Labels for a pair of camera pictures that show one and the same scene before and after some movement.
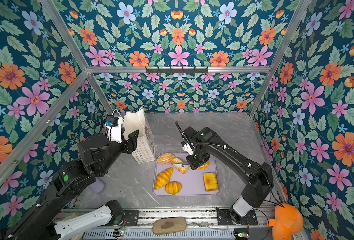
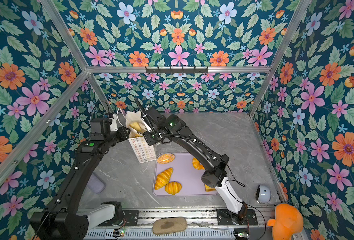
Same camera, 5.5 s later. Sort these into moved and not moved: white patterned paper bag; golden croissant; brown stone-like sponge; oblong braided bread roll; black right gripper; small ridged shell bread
Moved: oblong braided bread roll; black right gripper
Not moved: golden croissant; white patterned paper bag; brown stone-like sponge; small ridged shell bread
